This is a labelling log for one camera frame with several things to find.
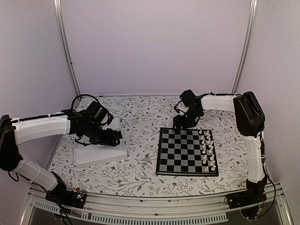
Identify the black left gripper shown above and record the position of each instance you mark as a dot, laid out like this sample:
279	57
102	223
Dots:
109	139

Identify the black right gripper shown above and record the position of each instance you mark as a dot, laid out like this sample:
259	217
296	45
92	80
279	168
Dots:
179	124

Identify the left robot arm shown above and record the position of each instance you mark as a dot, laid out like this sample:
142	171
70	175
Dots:
15	133

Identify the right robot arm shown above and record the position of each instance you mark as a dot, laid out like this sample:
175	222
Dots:
249	118

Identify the white plastic tray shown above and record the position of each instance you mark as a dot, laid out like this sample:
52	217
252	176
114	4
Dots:
90	155

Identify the black and silver chessboard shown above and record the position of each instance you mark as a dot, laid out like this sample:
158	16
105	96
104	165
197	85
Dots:
180	153

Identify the floral patterned table mat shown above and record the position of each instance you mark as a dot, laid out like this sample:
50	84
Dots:
238	158

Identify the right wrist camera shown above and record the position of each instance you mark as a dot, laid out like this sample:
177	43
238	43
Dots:
187	97

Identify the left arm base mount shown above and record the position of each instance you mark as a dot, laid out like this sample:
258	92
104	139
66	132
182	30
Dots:
74	198

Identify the aluminium front rail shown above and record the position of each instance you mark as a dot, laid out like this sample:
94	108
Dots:
123	210

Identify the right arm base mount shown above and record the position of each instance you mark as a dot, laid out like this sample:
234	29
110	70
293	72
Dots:
248	201

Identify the aluminium frame post left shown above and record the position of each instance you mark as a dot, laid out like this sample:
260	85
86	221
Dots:
65	47

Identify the aluminium frame post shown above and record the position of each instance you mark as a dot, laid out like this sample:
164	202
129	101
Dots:
65	47
246	45

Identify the aluminium frame post right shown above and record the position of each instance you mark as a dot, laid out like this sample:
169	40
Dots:
246	45

